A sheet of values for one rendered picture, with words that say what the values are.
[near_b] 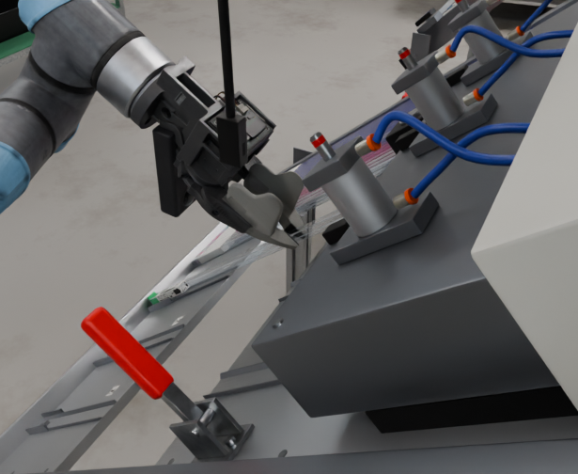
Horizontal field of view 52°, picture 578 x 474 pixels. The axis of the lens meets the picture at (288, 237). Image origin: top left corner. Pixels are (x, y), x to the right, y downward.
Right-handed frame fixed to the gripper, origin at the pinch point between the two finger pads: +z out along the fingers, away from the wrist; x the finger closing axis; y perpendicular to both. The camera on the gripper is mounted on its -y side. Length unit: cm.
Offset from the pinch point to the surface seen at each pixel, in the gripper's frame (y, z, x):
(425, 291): 32.6, 2.9, -27.9
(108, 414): -11.0, -1.4, -22.2
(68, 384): -29.2, -7.2, -16.2
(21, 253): -150, -58, 48
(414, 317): 31.6, 3.4, -28.1
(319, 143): 29.7, -3.3, -22.4
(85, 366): -29.1, -7.2, -13.1
